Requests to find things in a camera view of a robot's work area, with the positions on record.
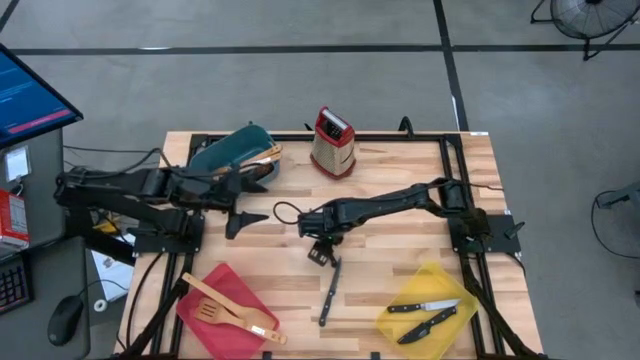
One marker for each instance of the grey desk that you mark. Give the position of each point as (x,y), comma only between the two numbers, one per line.
(40,165)

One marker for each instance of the white card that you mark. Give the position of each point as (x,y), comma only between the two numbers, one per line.
(17,164)

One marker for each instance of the black floor fan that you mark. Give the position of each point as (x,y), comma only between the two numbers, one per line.
(590,20)

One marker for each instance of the black keyboard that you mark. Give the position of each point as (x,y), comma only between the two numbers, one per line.
(12,287)

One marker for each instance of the white paper sheet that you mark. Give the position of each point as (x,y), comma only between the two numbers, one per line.
(115,275)

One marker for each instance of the blue-screen computer monitor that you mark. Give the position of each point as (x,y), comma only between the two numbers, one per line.
(30,100)

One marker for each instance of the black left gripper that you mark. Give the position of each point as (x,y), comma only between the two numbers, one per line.
(220,189)

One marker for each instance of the dark wooden spoon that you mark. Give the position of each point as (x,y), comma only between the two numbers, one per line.
(260,172)

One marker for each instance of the slotted wooden spatula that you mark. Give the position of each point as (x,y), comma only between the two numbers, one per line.
(207,311)

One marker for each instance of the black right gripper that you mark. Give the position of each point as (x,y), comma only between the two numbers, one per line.
(320,222)

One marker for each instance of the all-black knife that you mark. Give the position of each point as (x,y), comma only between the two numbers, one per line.
(420,332)

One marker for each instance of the black computer mouse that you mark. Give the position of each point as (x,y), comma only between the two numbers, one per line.
(65,317)

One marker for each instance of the white tape roll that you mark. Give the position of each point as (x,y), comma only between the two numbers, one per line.
(96,305)

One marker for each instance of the yellow translucent tray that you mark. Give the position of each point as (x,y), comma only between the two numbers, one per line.
(430,280)

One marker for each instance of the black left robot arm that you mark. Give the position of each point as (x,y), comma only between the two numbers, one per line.
(125,182)

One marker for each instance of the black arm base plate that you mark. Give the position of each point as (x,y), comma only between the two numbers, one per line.
(505,245)
(150,245)

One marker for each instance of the red translucent tray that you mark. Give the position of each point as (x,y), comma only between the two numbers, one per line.
(220,345)

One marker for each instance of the grey metal stand foot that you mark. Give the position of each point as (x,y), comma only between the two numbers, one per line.
(625,195)

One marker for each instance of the teal plastic bin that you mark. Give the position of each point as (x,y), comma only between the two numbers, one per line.
(230,147)

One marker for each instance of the red box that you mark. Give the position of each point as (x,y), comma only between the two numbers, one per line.
(12,220)

